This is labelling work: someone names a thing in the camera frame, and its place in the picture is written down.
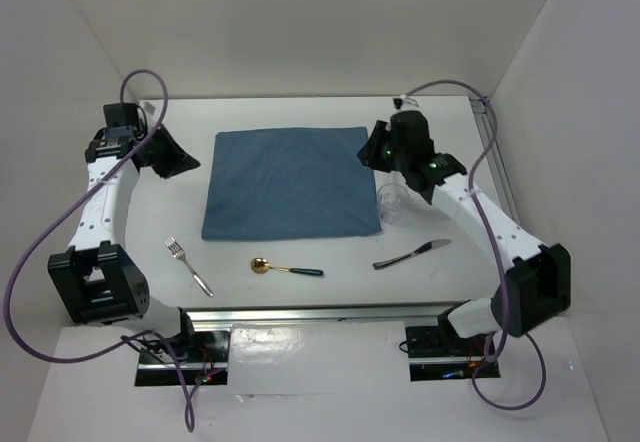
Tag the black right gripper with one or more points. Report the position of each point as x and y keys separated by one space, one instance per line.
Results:
x=368 y=154

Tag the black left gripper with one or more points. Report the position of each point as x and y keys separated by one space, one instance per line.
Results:
x=179 y=161

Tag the blue cloth napkin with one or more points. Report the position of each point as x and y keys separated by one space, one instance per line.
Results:
x=290 y=184

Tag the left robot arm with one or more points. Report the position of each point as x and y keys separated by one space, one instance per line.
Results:
x=97 y=281

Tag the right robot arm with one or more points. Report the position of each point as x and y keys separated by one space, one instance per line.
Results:
x=534 y=278

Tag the clear plastic cup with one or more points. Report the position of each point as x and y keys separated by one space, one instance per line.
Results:
x=392 y=201

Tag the silver table knife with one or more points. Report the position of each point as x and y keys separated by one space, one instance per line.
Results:
x=426 y=247

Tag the silver fork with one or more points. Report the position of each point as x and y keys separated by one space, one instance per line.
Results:
x=178 y=253

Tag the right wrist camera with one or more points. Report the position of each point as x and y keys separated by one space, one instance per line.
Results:
x=405 y=102

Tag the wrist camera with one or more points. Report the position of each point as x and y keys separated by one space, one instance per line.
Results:
x=125 y=114
x=405 y=102

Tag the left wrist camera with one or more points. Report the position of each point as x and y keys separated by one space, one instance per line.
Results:
x=125 y=114

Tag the aluminium rail frame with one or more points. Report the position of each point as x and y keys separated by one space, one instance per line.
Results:
x=505 y=185

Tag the gold spoon with dark handle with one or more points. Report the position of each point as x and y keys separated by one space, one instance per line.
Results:
x=263 y=266

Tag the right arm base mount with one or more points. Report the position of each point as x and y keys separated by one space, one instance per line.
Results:
x=431 y=358

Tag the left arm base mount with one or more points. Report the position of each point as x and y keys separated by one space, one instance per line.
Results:
x=204 y=362

